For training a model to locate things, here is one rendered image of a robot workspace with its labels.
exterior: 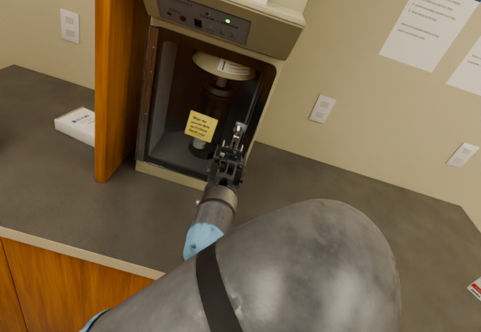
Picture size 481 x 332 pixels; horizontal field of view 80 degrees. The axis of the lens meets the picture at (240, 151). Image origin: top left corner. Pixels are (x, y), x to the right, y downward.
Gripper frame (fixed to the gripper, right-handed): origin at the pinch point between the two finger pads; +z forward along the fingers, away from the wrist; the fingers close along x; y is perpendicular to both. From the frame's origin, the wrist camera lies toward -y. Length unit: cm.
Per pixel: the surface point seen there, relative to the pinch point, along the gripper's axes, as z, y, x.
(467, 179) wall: 47, -14, -104
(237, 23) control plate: -3.5, 32.3, 5.2
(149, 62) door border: 3.6, 17.1, 24.7
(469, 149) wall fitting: 46, 0, -95
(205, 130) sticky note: 3.4, 2.6, 8.1
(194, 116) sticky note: 3.4, 6.0, 11.8
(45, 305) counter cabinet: -22, -58, 44
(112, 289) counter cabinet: -22, -39, 22
